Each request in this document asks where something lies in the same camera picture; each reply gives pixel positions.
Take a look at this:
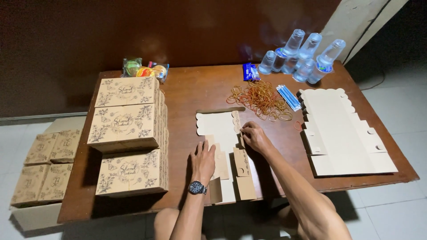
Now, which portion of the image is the person's left hand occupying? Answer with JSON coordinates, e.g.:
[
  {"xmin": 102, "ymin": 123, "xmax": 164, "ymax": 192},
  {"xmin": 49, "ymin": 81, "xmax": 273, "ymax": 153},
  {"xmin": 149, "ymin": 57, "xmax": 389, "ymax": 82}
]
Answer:
[{"xmin": 190, "ymin": 140, "xmax": 217, "ymax": 187}]

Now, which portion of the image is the person's right hand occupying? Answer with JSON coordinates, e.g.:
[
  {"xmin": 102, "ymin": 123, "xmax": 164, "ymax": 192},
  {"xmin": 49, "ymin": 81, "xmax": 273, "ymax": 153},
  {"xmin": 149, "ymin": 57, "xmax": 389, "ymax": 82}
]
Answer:
[{"xmin": 240, "ymin": 121, "xmax": 275, "ymax": 155}]

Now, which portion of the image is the cardboard box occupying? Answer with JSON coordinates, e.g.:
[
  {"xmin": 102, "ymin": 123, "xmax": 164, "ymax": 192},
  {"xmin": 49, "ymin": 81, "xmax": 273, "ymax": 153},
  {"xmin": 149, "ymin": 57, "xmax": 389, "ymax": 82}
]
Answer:
[{"xmin": 195, "ymin": 107, "xmax": 258, "ymax": 205}]

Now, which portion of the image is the pile of rubber bands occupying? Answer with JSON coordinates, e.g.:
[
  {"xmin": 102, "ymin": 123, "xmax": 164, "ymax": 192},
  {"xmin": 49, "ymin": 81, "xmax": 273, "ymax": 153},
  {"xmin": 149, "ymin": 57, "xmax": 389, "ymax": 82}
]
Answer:
[{"xmin": 226, "ymin": 80, "xmax": 294, "ymax": 122}]

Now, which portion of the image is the bundle of blue straws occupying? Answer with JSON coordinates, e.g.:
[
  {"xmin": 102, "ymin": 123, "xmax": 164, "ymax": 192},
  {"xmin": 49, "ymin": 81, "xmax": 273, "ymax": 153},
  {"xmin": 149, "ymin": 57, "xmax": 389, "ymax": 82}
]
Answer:
[{"xmin": 276, "ymin": 84, "xmax": 302, "ymax": 112}]

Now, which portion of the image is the black wristwatch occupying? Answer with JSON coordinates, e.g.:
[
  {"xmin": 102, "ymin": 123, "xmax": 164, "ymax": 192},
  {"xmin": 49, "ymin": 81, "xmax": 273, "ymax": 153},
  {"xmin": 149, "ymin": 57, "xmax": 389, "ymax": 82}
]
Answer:
[{"xmin": 187, "ymin": 180, "xmax": 208, "ymax": 196}]

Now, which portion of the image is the group of sealed water cups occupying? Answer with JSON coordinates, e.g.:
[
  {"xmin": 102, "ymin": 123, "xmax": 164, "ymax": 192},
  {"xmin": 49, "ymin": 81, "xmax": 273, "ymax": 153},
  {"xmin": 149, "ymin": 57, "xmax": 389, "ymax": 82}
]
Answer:
[{"xmin": 258, "ymin": 29, "xmax": 347, "ymax": 85}]

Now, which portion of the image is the stack of flat box blanks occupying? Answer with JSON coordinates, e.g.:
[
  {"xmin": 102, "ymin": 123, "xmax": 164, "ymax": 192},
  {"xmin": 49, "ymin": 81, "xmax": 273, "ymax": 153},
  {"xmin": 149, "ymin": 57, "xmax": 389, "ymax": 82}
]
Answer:
[{"xmin": 296, "ymin": 88, "xmax": 399, "ymax": 177}]

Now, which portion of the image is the person's right leg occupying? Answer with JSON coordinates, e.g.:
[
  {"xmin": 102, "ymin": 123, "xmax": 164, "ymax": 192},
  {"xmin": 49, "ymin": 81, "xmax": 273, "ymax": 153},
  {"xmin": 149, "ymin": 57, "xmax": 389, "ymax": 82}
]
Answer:
[{"xmin": 274, "ymin": 202, "xmax": 301, "ymax": 238}]

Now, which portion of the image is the wrapped pale bun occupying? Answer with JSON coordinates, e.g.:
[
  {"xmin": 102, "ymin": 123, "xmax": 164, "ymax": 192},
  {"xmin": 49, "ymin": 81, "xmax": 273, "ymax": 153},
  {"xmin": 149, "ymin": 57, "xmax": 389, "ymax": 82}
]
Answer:
[{"xmin": 148, "ymin": 61, "xmax": 170, "ymax": 83}]

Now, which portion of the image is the orange wrapped snack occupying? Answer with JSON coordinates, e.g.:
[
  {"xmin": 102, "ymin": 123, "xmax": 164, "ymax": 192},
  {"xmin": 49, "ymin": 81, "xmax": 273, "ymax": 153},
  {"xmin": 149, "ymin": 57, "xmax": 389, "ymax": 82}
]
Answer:
[{"xmin": 136, "ymin": 67, "xmax": 156, "ymax": 78}]

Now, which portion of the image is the stack of printed cardboard boxes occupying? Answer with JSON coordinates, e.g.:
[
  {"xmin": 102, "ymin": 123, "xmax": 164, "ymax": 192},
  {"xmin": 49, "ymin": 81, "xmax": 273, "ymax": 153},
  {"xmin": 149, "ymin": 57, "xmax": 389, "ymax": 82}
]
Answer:
[{"xmin": 87, "ymin": 76, "xmax": 170, "ymax": 198}]

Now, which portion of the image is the green wrapped snack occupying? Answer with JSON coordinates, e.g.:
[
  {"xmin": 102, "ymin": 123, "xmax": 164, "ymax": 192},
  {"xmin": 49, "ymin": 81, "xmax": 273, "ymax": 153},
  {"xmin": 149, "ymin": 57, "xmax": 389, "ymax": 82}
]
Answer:
[{"xmin": 122, "ymin": 58, "xmax": 143, "ymax": 78}]

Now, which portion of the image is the carton of printed boxes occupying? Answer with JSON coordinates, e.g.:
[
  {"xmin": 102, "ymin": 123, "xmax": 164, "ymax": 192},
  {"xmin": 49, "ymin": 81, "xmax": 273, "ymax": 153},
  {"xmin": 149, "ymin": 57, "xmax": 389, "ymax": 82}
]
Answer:
[{"xmin": 9, "ymin": 117, "xmax": 88, "ymax": 232}]

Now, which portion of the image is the black cable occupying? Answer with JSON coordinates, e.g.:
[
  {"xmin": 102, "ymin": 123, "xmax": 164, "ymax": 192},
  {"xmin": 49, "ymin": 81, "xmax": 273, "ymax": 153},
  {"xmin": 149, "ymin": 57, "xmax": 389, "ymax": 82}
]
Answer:
[{"xmin": 343, "ymin": 0, "xmax": 391, "ymax": 92}]

